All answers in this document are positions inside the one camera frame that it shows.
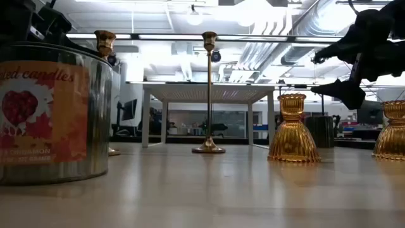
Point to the long ceiling light bar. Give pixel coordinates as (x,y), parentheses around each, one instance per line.
(164,36)

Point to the black ceiling spotlight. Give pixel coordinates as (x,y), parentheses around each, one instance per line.
(216,56)
(317,59)

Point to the round pendant lamp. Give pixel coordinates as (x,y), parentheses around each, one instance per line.
(194,18)

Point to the small background potted plant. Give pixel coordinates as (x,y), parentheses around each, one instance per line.
(172,129)

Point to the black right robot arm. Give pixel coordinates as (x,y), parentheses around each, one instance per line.
(397,16)

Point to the white perforated metal shelf riser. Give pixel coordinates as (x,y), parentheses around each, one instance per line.
(205,93)

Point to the black computer monitor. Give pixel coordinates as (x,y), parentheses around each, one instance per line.
(373,115)
(129,109)

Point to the black background robot arm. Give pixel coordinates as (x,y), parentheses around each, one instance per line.
(218,127)

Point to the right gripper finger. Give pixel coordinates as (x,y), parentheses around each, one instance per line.
(348,93)
(346,50)

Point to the black aluminium rig frame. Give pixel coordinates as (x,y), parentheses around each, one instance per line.
(177,139)

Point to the tall brass candlestick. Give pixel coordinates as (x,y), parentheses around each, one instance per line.
(209,41)

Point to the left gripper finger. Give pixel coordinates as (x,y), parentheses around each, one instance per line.
(71,38)

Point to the amber ribbed glass candle holder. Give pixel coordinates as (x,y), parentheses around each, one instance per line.
(392,139)
(292,139)

